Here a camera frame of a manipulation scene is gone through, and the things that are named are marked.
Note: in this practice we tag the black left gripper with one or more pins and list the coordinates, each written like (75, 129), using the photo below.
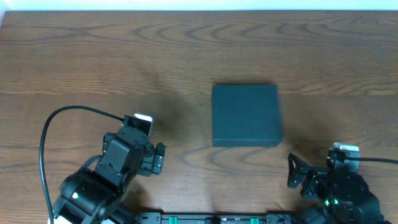
(154, 159)

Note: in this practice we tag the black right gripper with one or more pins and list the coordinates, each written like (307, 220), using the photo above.
(310, 175)

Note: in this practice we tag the dark green box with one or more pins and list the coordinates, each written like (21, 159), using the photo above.
(246, 116)

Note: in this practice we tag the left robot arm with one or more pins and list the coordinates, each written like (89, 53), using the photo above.
(93, 194)

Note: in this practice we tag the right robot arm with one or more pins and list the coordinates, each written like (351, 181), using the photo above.
(345, 195)

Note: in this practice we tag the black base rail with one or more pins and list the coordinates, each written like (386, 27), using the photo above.
(179, 218)

